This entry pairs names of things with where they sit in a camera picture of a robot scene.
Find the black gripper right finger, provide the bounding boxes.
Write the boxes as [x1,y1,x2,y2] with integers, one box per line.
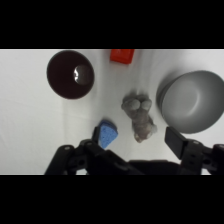
[164,126,224,176]

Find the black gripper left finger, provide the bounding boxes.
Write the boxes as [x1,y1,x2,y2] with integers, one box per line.
[44,125,141,176]

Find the brown cup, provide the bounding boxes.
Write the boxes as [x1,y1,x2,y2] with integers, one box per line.
[46,49,96,100]

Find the grey bowl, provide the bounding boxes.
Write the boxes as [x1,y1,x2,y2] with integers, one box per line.
[156,69,224,135]

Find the blue sponge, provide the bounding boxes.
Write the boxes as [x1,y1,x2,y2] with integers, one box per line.
[97,119,119,150]

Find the grey plush toy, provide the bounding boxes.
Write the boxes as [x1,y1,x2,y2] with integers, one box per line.
[120,92,159,144]

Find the red block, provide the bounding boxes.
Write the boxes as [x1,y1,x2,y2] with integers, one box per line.
[109,49,136,65]

